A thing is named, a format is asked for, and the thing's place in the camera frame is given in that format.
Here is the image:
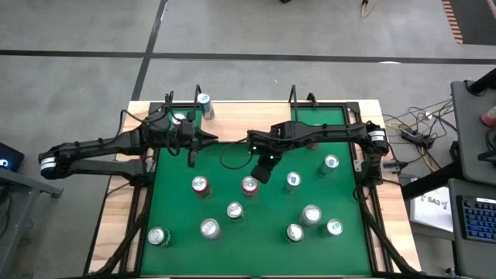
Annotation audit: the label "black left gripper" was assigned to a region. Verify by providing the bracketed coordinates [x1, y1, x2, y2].
[173, 118, 219, 168]

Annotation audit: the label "red can with black label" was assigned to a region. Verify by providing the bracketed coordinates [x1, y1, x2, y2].
[191, 175, 213, 200]

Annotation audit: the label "white silver soda can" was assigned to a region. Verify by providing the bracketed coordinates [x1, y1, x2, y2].
[299, 204, 323, 227]

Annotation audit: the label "green Sprite can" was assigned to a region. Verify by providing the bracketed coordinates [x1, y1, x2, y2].
[226, 201, 246, 223]
[147, 226, 173, 248]
[285, 223, 305, 244]

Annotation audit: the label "wooden shelf board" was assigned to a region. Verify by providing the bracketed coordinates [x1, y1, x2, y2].
[199, 102, 292, 144]

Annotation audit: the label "orange-red Fanta can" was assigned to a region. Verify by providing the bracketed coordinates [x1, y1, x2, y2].
[240, 175, 260, 198]

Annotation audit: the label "green can right middle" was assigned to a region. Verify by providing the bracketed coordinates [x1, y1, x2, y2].
[283, 171, 303, 195]

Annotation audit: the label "silver and red soda can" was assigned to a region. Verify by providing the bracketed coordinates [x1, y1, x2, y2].
[199, 218, 222, 241]

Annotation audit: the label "green table mat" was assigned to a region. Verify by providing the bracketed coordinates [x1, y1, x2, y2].
[139, 106, 372, 277]

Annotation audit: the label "green can bottom right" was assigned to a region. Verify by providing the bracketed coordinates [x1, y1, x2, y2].
[318, 218, 344, 238]

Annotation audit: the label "black power strip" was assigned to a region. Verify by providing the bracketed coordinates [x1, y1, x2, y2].
[401, 129, 436, 149]

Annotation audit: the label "black desk support beam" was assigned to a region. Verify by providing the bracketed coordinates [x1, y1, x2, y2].
[401, 160, 460, 201]

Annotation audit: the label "white SA3 sign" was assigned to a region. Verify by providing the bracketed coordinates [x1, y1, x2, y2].
[409, 187, 455, 233]

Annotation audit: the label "grey side table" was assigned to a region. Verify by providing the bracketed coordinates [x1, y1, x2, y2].
[0, 166, 64, 279]

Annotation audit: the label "black device blue light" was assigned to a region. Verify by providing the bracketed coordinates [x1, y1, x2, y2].
[0, 142, 26, 174]

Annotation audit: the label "black backlit keyboard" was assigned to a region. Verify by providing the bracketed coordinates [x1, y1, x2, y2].
[456, 195, 496, 244]

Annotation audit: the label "pink drink can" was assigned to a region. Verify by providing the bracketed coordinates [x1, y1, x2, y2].
[480, 106, 496, 129]

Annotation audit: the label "black stand pole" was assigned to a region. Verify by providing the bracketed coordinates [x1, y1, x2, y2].
[467, 67, 496, 97]

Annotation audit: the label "black floor mat orange stripes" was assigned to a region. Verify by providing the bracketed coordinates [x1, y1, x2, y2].
[441, 0, 496, 47]

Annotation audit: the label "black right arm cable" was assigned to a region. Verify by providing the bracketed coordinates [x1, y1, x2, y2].
[219, 136, 253, 171]

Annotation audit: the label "thin yellow cable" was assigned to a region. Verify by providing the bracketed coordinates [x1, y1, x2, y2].
[387, 119, 437, 174]

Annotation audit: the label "yellow extension cord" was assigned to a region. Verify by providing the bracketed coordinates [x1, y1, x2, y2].
[359, 0, 380, 19]

